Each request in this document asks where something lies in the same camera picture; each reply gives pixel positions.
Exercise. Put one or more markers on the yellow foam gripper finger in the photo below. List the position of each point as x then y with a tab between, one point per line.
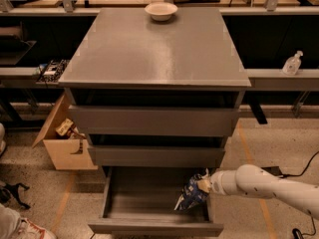
204	185

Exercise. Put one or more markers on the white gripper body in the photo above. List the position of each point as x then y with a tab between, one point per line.
217	184

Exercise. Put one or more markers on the blue chip bag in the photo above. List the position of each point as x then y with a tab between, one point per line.
191	195

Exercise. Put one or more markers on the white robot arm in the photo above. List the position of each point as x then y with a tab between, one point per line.
252	181

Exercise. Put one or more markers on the grey open bottom drawer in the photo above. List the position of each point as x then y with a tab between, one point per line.
141	201

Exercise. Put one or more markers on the grey middle drawer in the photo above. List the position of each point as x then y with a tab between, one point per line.
155	156

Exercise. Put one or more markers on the grey drawer cabinet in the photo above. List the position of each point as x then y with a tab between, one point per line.
127	59

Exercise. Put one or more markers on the grey top drawer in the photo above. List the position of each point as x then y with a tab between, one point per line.
155	121

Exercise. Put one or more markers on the black foot pedal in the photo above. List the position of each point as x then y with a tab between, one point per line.
273	170

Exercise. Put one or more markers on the hand sanitizer bottle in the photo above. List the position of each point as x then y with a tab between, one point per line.
292	64

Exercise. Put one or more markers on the cardboard box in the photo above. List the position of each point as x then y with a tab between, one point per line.
66	152

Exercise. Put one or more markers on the small box in carton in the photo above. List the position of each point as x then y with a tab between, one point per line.
64	127

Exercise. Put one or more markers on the white bowl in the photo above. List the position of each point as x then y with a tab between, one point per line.
161	11

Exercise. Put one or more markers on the white red sneaker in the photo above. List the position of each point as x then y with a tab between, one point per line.
29	230

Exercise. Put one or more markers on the black patterned notebook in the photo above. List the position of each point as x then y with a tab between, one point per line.
52	71

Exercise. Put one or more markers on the black tool on floor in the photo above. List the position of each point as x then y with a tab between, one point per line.
7	191

